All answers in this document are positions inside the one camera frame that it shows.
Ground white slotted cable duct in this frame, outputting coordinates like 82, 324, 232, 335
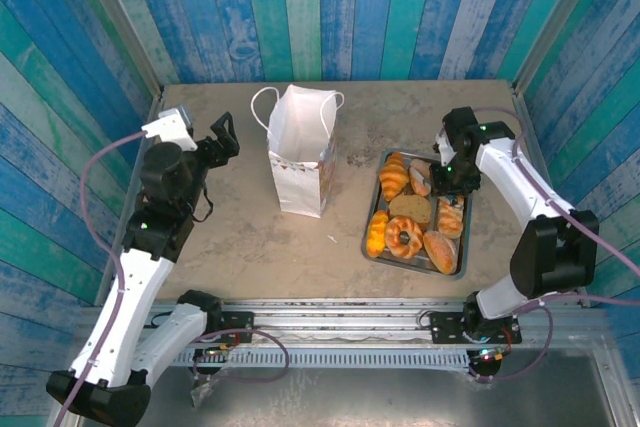
177, 346, 474, 372

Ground fake striped sausage bun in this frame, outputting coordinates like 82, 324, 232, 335
436, 195, 466, 241

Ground fake oval orange bun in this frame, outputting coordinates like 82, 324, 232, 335
422, 229, 460, 276

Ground fake yellow corn bread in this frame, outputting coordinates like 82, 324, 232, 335
365, 209, 390, 259

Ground white paper bag cartoon print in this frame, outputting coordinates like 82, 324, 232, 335
249, 84, 346, 220

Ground fake croissant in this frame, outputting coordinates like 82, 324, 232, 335
378, 150, 410, 202

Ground thin black wire loop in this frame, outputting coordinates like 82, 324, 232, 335
189, 181, 215, 224

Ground metal tongs white tips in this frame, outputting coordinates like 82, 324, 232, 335
412, 166, 436, 191

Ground fake brown bread slice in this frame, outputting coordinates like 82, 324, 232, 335
388, 193, 433, 231

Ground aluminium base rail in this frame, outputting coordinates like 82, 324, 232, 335
149, 299, 609, 344

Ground fake round tan bun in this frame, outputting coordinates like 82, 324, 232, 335
408, 158, 434, 197

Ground grey metal base panel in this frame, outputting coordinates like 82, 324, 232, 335
79, 364, 614, 427

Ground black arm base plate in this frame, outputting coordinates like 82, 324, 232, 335
429, 310, 522, 346
218, 310, 255, 344

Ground metal baking tray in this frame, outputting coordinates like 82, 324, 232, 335
360, 148, 474, 280

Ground aluminium corner post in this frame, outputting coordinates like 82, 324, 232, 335
510, 0, 615, 96
69, 0, 165, 98

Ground fake ring donut bread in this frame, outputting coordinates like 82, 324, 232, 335
384, 215, 425, 260

